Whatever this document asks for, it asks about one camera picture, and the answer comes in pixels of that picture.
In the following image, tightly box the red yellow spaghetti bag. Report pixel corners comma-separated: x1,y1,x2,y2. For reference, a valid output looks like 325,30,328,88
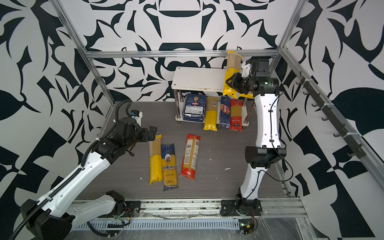
230,99,243,132

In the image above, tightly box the yellow pastatime bag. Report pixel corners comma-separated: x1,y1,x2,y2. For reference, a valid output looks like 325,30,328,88
149,135,163,185
223,51,254,99

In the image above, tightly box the blue Barilla spaghetti bag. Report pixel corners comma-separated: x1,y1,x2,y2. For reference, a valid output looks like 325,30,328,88
219,96,231,129

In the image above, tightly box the blue label spaghetti bag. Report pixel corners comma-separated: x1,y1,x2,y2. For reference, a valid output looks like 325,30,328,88
161,144,178,191

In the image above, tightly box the red label spaghetti bag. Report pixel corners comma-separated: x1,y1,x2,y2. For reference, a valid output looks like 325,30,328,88
181,134,201,181

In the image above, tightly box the blue Barilla pasta box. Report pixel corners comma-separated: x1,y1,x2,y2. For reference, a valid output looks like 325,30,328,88
183,94,207,123

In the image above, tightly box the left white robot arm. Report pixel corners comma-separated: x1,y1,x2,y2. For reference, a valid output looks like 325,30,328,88
9,99,157,240

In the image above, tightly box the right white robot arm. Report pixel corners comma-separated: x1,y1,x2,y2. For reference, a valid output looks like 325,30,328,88
220,59,287,216

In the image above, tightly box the white two-tier shelf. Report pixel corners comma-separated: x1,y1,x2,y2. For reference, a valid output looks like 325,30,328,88
172,67,249,129

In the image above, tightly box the small circuit board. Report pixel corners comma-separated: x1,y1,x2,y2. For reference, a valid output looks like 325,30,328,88
239,219,256,235

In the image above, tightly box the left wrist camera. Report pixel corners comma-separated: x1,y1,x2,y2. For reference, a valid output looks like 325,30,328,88
130,110,143,127

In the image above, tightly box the wall hook rack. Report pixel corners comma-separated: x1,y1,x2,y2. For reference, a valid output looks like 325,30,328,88
297,72,367,159

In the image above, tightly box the white slotted cable duct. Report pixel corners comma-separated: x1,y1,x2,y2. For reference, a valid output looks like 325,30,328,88
91,219,240,231

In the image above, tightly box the aluminium frame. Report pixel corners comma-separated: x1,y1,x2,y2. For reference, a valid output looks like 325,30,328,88
49,0,384,193

